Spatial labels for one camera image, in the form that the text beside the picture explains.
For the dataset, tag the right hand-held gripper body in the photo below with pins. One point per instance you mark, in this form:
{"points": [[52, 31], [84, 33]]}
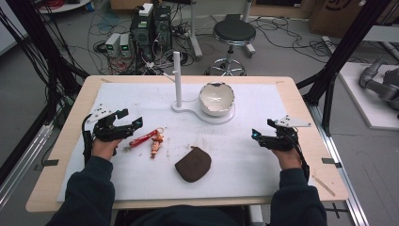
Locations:
{"points": [[284, 135]]}

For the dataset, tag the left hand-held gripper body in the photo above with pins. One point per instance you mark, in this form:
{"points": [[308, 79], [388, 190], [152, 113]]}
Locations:
{"points": [[108, 130]]}

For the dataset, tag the person's left hand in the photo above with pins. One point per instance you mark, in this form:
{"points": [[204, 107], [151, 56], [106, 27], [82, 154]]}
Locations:
{"points": [[105, 149]]}

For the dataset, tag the person's right hand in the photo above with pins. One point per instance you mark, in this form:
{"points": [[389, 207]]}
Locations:
{"points": [[287, 160]]}

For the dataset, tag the white table mat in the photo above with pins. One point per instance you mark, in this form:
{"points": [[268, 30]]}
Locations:
{"points": [[226, 157]]}

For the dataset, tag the white bowl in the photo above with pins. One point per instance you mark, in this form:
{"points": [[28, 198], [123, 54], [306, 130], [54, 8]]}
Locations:
{"points": [[216, 99]]}

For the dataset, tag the black tape piece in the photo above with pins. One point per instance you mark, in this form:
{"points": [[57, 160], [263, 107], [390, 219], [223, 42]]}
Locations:
{"points": [[50, 163], [331, 161]]}

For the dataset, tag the thin wooden stick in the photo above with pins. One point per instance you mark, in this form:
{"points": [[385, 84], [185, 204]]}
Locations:
{"points": [[323, 185]]}

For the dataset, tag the grey power supply unit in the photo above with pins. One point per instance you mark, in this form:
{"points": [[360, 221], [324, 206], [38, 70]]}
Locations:
{"points": [[113, 44], [125, 45]]}

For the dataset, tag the brown pouch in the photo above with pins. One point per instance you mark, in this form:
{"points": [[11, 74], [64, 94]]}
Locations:
{"points": [[193, 165]]}

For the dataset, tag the black computer tower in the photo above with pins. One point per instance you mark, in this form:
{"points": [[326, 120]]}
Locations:
{"points": [[142, 34], [163, 28]]}

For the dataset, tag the white platform board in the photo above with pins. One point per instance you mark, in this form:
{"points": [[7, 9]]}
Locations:
{"points": [[360, 103]]}

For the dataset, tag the black round stool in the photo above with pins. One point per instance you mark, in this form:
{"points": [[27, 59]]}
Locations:
{"points": [[234, 33]]}

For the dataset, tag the person's torso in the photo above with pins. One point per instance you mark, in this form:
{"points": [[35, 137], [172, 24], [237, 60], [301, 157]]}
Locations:
{"points": [[185, 216]]}

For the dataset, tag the white table leg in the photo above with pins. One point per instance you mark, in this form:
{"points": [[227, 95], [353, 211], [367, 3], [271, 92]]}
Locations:
{"points": [[195, 34]]}

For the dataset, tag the white power strip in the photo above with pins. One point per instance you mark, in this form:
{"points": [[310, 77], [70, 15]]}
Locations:
{"points": [[146, 9]]}

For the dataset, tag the cardboard box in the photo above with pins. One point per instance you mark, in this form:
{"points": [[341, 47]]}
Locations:
{"points": [[342, 15]]}

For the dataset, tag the white stand with post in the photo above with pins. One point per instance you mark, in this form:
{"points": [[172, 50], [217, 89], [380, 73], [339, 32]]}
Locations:
{"points": [[178, 81]]}

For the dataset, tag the aluminium rail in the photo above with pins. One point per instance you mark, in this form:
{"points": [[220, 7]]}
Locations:
{"points": [[342, 175], [22, 160]]}

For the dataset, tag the black frame strut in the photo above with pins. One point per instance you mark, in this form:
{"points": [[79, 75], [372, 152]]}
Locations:
{"points": [[345, 47], [34, 40]]}

